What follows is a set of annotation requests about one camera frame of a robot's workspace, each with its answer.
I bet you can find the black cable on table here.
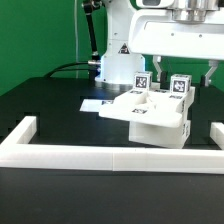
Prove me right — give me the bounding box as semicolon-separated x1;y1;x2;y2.
43;61;90;79

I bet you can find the white chair seat part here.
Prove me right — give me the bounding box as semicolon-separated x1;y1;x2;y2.
129;120;191;149

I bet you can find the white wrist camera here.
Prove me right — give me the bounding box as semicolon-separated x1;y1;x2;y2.
136;0;175;8

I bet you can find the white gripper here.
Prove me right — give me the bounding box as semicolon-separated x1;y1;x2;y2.
128;8;224;87

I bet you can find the white chair back part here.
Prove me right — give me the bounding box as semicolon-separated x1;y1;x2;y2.
99;87;195;128

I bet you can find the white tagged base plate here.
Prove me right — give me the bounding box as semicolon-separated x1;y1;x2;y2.
80;99;113;112

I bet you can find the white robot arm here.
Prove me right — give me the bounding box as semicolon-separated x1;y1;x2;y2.
96;0;224;86

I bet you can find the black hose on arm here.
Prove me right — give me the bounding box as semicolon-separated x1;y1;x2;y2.
81;0;102;68

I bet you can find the white U-shaped fence frame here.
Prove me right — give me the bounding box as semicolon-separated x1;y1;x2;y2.
0;116;224;174

